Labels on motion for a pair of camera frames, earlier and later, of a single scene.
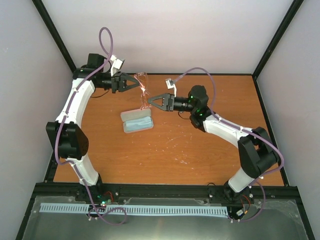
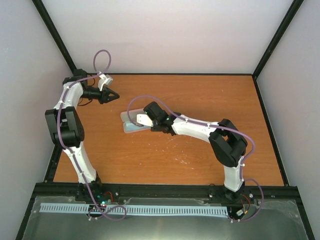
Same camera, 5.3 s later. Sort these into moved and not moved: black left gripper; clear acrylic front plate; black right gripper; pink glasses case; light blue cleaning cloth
Moved: black right gripper; black left gripper
Not moved: pink glasses case; light blue cleaning cloth; clear acrylic front plate
